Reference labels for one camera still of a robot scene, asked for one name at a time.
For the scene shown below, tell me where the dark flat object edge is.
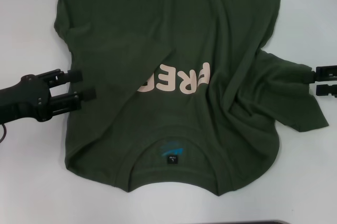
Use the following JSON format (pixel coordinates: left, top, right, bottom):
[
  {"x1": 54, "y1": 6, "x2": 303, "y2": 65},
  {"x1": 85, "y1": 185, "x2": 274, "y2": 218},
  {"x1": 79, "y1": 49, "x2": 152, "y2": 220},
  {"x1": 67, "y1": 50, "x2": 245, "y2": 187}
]
[{"x1": 229, "y1": 220, "x2": 285, "y2": 224}]

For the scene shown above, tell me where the dark green printed t-shirt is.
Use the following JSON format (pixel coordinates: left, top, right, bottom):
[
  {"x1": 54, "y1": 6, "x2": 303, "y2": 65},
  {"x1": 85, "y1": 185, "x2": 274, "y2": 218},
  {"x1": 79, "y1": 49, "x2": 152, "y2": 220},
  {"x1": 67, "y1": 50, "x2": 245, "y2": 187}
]
[{"x1": 53, "y1": 0, "x2": 330, "y2": 198}]

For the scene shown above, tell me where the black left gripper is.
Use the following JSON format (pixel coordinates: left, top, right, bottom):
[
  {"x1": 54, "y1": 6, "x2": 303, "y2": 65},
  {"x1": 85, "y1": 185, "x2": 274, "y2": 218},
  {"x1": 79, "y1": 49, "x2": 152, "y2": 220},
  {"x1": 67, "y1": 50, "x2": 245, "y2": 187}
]
[{"x1": 0, "y1": 68, "x2": 97, "y2": 124}]

